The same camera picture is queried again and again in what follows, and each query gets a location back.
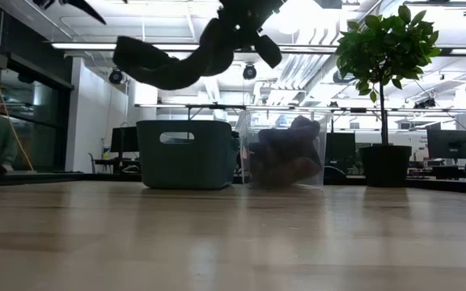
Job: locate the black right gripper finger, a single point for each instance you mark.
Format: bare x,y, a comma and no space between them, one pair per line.
269,50

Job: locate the green cap with stitched brim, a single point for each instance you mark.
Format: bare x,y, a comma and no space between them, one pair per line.
164,74

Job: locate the black ceiling spot lamp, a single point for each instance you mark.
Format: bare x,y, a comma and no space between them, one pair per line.
249,72
115,77

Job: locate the long ceiling light strip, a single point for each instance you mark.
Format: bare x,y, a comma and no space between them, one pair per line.
83,46

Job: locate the clear plastic bin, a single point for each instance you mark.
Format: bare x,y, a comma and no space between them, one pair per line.
244,133

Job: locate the small green leafy tree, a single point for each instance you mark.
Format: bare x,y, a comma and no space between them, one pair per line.
386,44

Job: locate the dark computer monitor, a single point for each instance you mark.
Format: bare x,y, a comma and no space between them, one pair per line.
124,139
450,143
340,147

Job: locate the teal plastic bin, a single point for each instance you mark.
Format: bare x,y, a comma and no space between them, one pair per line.
184,165

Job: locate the black plant pot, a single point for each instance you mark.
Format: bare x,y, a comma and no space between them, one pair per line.
384,165

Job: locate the black ceiling track rail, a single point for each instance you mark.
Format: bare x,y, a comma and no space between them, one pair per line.
168,106

